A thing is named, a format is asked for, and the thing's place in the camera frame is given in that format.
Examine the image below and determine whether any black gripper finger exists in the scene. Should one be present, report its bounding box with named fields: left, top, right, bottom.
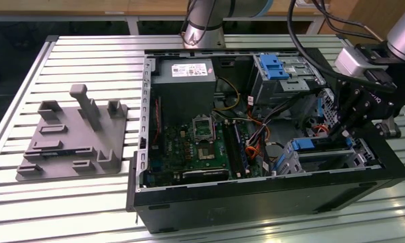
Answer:
left=340, top=98, right=375, bottom=139
left=327, top=85, right=364, bottom=139

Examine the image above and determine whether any black disk power wire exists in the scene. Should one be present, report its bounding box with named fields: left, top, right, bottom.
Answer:
left=261, top=87, right=327, bottom=127

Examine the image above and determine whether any hard disk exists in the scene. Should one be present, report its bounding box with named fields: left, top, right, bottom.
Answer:
left=276, top=137, right=353, bottom=175

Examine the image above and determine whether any metal disk bay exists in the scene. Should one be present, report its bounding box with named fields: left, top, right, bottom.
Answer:
left=273, top=138, right=383, bottom=176

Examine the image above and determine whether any black RAM slot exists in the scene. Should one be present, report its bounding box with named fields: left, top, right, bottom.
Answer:
left=223, top=120, right=239, bottom=179

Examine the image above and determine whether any metal optical drive cage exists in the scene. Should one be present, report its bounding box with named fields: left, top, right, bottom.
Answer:
left=251, top=52, right=339, bottom=137

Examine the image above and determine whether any blue drive latch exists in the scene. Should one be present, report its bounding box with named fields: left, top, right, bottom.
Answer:
left=260, top=54, right=289, bottom=80

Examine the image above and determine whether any wooden cabinet panel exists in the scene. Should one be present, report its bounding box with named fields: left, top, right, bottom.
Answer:
left=319, top=0, right=392, bottom=41

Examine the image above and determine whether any clear plastic box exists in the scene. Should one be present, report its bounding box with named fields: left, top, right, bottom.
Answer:
left=296, top=0, right=332, bottom=8

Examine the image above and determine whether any socket cover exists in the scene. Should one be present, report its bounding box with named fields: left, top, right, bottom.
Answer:
left=192, top=114, right=217, bottom=141

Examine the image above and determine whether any CPU socket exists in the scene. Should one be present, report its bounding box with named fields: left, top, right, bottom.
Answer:
left=196, top=140, right=220, bottom=161

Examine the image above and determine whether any black power supply unit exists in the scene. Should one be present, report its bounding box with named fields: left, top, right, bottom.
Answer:
left=151, top=58, right=217, bottom=127

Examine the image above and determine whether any black graphics card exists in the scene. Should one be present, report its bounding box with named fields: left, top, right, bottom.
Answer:
left=180, top=168, right=231, bottom=182

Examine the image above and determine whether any green motherboard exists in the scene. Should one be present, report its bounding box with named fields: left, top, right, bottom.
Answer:
left=147, top=111, right=268, bottom=183

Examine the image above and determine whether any black open PC case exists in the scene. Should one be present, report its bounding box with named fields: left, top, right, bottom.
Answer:
left=124, top=47, right=405, bottom=233

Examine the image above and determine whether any grey parts rack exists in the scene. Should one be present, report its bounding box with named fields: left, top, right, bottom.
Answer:
left=16, top=84, right=129, bottom=182

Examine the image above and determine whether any wooden bench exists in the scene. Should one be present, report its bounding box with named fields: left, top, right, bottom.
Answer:
left=0, top=0, right=332, bottom=36

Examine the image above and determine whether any green part in rack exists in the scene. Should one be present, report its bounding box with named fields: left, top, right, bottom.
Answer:
left=40, top=151, right=76, bottom=158

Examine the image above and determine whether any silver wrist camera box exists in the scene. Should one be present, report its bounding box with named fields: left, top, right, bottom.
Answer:
left=333, top=47, right=389, bottom=76

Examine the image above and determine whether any thin red-orange wire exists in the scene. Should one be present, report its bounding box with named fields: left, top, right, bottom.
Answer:
left=248, top=115, right=271, bottom=147

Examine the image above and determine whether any thin black cable bundle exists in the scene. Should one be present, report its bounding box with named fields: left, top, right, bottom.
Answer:
left=309, top=0, right=385, bottom=43

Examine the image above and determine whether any yellow wire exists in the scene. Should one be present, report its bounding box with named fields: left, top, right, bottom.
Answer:
left=213, top=77, right=241, bottom=112

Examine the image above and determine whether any orange looped wire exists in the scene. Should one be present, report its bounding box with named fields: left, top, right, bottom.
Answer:
left=244, top=144, right=269, bottom=163

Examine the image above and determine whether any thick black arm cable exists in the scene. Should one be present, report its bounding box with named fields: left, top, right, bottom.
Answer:
left=288, top=0, right=397, bottom=93

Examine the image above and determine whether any red wire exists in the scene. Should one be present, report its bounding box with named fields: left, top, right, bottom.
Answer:
left=155, top=97, right=161, bottom=133

